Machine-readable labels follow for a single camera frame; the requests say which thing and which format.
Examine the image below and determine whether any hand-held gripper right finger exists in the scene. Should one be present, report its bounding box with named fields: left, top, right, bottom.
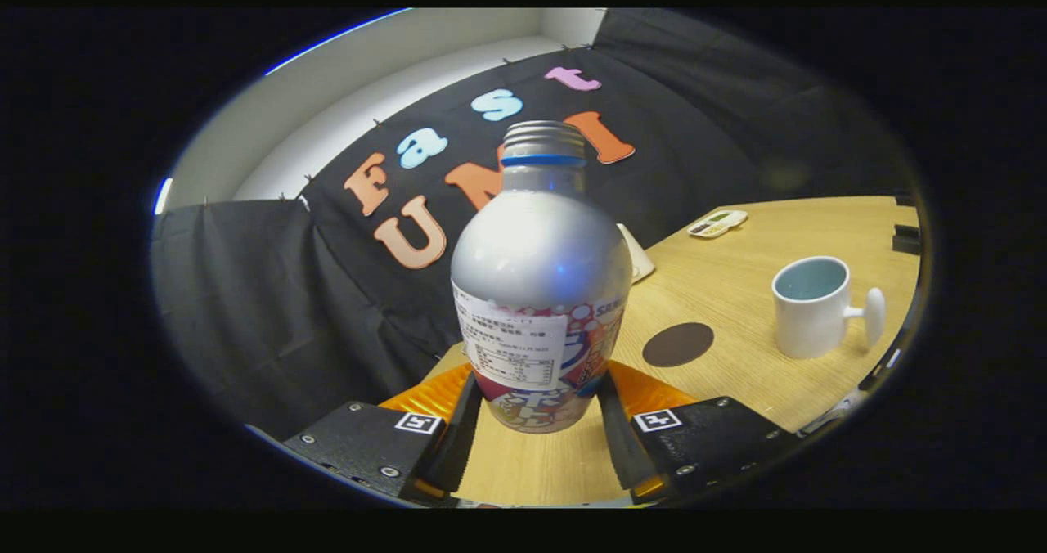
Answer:
left=595, top=361, right=798, bottom=505

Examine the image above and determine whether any silver juice bottle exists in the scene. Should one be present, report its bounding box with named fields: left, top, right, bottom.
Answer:
left=451, top=120, right=634, bottom=434

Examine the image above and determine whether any white toaster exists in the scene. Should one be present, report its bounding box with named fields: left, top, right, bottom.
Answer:
left=618, top=223, right=655, bottom=284

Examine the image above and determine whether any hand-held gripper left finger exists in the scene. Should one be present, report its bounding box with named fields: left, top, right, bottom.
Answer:
left=282, top=362, right=483, bottom=506

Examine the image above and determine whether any dark brown round coaster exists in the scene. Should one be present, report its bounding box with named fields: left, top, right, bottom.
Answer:
left=642, top=322, right=715, bottom=368

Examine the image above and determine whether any wooden table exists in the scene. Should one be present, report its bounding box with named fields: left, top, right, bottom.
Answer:
left=425, top=196, right=921, bottom=506

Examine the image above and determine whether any white compartment tray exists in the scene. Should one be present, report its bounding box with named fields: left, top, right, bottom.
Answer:
left=687, top=209, right=748, bottom=239

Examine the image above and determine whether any white cup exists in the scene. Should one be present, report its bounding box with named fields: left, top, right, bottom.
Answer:
left=771, top=256, right=887, bottom=361

